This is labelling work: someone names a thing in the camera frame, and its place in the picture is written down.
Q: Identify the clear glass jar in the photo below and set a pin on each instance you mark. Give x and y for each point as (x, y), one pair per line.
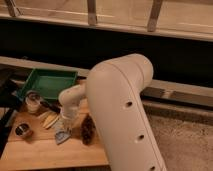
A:
(32, 100)

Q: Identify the blue grey towel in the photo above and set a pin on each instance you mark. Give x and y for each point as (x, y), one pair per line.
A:
(62, 133)

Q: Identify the black chair at left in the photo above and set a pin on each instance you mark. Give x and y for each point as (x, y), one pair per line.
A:
(7, 100)

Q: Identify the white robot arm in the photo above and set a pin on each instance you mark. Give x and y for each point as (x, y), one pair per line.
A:
(113, 90)

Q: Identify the pale banana slices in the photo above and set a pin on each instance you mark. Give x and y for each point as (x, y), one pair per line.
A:
(48, 119)

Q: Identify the bunch of dark grapes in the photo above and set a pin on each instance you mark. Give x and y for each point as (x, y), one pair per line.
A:
(87, 130)

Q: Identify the small metal cup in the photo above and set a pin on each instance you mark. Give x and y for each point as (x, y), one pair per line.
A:
(23, 130)

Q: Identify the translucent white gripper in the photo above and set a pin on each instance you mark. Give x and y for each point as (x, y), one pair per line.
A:
(69, 116)

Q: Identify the green plastic tray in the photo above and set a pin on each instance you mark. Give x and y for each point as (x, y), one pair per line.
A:
(48, 83)

